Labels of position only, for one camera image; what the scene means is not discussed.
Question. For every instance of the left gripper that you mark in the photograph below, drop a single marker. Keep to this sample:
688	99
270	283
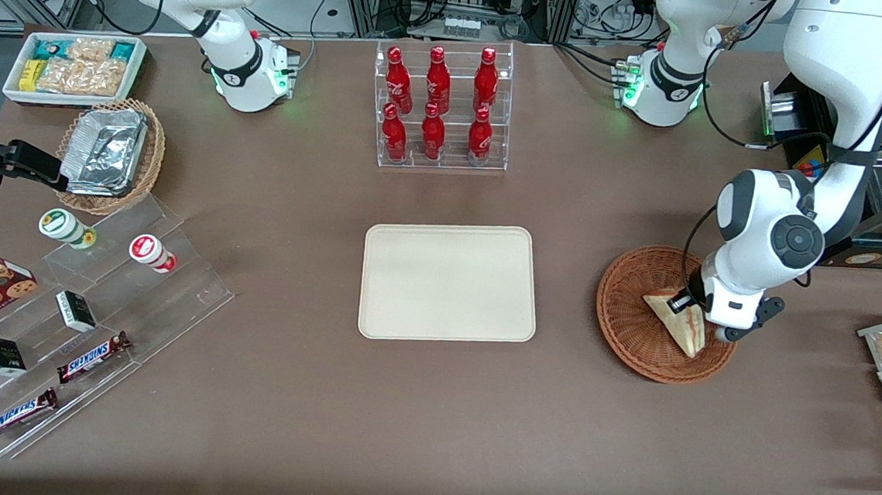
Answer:
696	287

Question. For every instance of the triangular sandwich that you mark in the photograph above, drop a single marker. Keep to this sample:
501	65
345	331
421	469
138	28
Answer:
683	332

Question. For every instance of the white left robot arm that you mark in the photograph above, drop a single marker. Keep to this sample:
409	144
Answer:
834	58

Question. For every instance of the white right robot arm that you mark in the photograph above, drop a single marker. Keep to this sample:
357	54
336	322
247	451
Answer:
228	69

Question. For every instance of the round brown wicker basket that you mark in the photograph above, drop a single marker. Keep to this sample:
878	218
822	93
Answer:
626	322

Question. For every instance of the oval tan wicker basket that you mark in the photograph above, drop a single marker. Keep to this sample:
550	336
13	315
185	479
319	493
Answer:
152	157

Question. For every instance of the beige plastic tray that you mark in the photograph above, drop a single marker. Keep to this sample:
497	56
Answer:
450	283

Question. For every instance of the green lid yogurt cup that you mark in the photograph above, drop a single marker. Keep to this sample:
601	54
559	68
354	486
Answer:
62	224

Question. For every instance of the yellow snack pack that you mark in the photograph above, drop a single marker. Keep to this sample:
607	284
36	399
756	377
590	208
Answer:
31	75

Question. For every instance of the stacked foil containers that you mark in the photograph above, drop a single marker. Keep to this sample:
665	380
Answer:
105	150

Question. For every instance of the large clear cracker bag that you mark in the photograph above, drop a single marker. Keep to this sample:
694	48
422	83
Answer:
84	76

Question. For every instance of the teal snack pack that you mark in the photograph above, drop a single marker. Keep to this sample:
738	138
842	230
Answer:
123	50
51	49

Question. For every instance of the small clear cracker bag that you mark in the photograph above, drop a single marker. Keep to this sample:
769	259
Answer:
90	49

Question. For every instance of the small black box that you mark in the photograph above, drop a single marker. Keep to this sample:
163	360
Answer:
2	357
75	311

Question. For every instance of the white rectangular bin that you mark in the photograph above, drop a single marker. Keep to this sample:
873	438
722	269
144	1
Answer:
139	71

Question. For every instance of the red lid yogurt cup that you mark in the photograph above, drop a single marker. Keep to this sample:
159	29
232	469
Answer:
149	250

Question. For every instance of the clear acrylic stepped stand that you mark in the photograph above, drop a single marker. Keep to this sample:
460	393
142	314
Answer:
142	304

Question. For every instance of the Snickers bar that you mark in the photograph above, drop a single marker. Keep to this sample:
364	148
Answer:
92	357
16	414

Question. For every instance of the red soda bottle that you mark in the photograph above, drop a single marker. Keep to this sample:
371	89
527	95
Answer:
438	83
480	138
432	137
398	81
394	137
486	84

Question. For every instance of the clear acrylic bottle rack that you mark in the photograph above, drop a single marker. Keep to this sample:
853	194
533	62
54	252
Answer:
451	159

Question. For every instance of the white power strip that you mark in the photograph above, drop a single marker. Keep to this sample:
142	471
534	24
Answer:
461	27

